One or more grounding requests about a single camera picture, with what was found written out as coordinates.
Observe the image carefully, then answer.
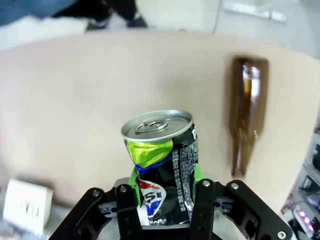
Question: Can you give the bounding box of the crushed black Pepsi can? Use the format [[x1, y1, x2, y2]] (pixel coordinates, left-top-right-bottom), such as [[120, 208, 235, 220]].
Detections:
[[120, 109, 201, 227]]

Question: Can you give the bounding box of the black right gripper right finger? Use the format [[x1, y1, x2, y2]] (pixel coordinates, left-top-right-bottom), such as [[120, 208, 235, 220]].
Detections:
[[185, 165, 294, 240]]

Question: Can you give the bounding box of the white metal floor rail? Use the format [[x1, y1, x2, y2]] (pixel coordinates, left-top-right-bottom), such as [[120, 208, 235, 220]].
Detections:
[[222, 1, 287, 24]]

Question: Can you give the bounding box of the electronics rack with pink lights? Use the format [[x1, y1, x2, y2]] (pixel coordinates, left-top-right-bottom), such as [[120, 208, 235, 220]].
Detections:
[[279, 123, 320, 240]]

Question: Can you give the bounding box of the person's black shoe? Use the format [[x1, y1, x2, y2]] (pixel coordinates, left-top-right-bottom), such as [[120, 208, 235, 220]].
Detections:
[[126, 11, 149, 29], [85, 4, 113, 32]]

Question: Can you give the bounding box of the brown glass bottle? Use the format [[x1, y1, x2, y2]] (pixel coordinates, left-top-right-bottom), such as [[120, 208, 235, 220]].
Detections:
[[226, 56, 270, 178]]

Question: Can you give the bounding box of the white printed paper box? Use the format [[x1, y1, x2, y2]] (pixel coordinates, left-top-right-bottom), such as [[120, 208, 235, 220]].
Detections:
[[2, 178, 54, 236]]

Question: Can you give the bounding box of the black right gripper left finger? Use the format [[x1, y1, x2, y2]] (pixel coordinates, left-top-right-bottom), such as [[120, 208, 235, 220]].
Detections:
[[47, 167, 142, 240]]

